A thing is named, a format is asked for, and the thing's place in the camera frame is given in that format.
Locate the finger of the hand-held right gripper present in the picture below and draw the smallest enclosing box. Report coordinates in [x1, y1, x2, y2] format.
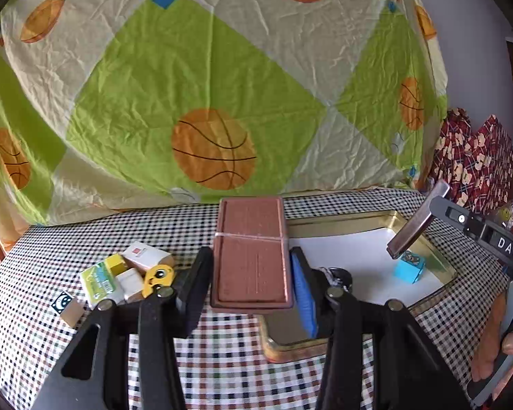
[427, 196, 513, 283]

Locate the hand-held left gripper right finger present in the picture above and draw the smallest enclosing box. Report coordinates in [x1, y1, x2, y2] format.
[290, 247, 471, 410]

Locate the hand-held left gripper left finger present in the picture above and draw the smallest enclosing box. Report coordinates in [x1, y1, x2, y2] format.
[34, 246, 215, 410]

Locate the yellow toy car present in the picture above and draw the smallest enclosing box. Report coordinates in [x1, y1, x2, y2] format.
[142, 265, 177, 298]

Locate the brown rectangular box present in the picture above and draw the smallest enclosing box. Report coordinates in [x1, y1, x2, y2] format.
[209, 196, 294, 315]

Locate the gold metal tray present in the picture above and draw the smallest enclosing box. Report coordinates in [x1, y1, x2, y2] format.
[256, 210, 458, 366]

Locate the green and white packet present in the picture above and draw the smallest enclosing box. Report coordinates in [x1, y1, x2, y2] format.
[80, 264, 126, 309]

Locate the person's right hand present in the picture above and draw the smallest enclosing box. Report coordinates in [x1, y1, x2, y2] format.
[470, 294, 513, 385]

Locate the black round object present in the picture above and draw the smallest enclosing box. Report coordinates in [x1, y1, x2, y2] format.
[320, 266, 354, 293]

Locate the white box with red label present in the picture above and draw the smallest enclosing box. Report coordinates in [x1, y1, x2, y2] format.
[123, 242, 174, 272]

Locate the white cube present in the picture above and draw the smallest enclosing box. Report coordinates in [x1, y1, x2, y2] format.
[117, 268, 149, 302]

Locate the white paper tray liner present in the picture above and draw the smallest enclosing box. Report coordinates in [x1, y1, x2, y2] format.
[288, 226, 446, 308]

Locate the red printed cloth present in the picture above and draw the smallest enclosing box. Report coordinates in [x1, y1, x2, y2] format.
[427, 107, 513, 223]

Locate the blue cartoon cube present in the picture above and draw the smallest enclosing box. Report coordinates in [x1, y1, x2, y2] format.
[394, 252, 426, 285]

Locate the yellow-green small box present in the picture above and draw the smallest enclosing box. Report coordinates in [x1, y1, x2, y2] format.
[104, 254, 132, 277]

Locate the checkered tablecloth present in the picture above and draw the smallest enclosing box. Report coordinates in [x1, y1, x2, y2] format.
[0, 186, 513, 410]

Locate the wooden cube with panda sticker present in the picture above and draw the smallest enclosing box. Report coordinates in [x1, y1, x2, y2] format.
[51, 291, 85, 330]

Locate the basketball print bedsheet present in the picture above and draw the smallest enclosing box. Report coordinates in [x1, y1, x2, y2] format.
[0, 0, 450, 228]

